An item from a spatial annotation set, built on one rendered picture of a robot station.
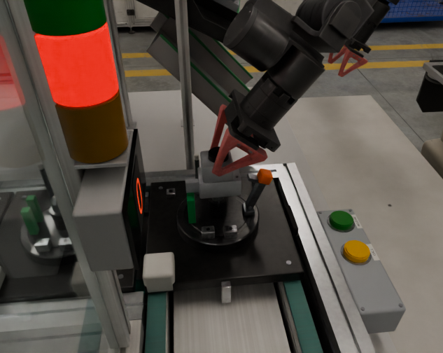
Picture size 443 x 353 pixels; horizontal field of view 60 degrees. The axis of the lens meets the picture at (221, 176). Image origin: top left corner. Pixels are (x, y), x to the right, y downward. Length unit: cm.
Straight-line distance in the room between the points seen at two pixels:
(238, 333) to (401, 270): 35
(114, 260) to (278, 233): 37
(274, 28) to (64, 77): 27
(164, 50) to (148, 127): 44
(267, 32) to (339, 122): 76
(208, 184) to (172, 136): 54
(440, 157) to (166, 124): 80
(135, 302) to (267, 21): 41
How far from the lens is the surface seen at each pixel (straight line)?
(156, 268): 58
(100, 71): 29
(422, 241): 88
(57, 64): 29
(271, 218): 68
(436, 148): 130
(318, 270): 63
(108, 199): 31
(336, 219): 70
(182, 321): 62
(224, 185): 57
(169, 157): 101
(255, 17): 47
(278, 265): 61
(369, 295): 62
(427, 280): 82
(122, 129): 32
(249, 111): 51
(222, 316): 62
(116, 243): 33
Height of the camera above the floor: 144
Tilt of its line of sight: 38 degrees down
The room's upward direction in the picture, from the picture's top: straight up
